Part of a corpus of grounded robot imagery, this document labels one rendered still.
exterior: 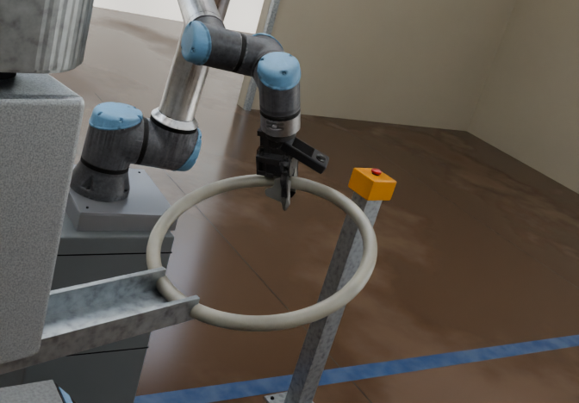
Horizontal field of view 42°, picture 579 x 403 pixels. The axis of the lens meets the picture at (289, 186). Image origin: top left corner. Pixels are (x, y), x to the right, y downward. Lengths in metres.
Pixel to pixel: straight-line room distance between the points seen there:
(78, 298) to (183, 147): 1.01
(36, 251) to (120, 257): 1.25
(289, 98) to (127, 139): 0.81
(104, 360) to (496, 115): 6.90
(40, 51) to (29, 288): 0.35
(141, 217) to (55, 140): 1.33
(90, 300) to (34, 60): 0.60
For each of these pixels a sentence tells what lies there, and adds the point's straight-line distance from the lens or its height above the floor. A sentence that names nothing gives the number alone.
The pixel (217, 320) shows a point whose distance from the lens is 1.43.
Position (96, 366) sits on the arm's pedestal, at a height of 0.37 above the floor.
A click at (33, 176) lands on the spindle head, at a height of 1.48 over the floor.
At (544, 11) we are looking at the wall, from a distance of 8.67.
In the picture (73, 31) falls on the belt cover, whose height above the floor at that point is 1.67.
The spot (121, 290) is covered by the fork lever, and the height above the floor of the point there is 1.14.
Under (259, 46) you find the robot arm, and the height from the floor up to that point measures 1.59.
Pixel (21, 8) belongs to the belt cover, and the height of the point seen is 1.70.
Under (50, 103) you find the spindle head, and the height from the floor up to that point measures 1.58.
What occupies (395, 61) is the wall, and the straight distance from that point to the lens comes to 8.01.
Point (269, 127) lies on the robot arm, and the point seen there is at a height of 1.44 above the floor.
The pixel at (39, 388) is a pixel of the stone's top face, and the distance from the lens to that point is 1.65.
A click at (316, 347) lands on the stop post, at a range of 3.00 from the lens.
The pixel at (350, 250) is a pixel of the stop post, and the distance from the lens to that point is 2.80.
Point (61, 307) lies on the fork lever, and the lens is 1.42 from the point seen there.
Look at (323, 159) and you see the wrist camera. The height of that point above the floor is 1.39.
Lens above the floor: 1.90
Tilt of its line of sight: 20 degrees down
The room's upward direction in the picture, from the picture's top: 17 degrees clockwise
